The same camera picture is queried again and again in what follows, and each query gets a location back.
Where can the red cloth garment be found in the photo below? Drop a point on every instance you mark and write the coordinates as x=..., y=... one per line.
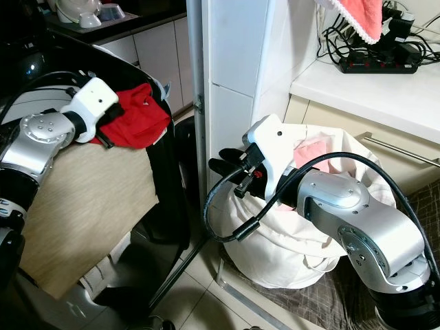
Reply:
x=141, y=124

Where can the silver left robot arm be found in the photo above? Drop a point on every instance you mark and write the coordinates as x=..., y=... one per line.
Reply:
x=34, y=141

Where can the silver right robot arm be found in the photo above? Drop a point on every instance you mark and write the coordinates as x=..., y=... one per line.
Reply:
x=364, y=227

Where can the black top-load washing machine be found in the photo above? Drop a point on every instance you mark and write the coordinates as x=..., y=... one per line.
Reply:
x=175, y=192

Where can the pink garment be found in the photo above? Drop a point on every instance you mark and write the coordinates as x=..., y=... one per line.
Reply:
x=309, y=151

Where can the beige cloth sheet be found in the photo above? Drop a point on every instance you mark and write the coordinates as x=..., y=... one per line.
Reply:
x=96, y=213

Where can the white fabric laundry bag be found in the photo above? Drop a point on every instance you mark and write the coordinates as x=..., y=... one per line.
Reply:
x=275, y=265

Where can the white kitchen cabinet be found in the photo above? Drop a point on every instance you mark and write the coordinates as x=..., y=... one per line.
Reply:
x=165, y=62

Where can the small white bowl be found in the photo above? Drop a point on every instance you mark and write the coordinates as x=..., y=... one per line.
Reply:
x=91, y=20

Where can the glass bowl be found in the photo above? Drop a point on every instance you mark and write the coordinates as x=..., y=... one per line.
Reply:
x=112, y=12

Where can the beige counter cabinet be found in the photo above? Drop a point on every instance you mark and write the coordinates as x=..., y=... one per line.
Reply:
x=371, y=96

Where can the black power strip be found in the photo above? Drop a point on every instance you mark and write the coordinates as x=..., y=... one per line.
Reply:
x=378, y=66

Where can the pink towel with white trim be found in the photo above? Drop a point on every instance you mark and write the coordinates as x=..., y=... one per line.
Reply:
x=361, y=17

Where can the black power adapter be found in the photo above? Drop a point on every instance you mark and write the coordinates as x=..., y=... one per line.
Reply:
x=402, y=27

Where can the metal door frame rail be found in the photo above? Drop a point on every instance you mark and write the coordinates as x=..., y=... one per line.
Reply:
x=199, y=137

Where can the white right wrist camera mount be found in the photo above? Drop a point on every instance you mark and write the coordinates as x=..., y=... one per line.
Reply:
x=271, y=148

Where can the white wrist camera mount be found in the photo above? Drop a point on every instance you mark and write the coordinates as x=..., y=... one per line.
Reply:
x=271, y=148
x=93, y=103

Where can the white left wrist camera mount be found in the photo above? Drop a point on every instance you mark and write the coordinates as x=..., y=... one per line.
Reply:
x=93, y=103

